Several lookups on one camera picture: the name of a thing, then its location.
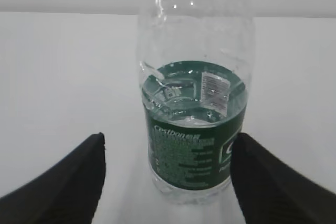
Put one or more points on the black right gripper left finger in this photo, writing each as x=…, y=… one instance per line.
x=69, y=192

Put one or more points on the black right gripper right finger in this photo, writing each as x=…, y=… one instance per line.
x=270, y=191

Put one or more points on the clear water bottle green label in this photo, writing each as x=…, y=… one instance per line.
x=195, y=60

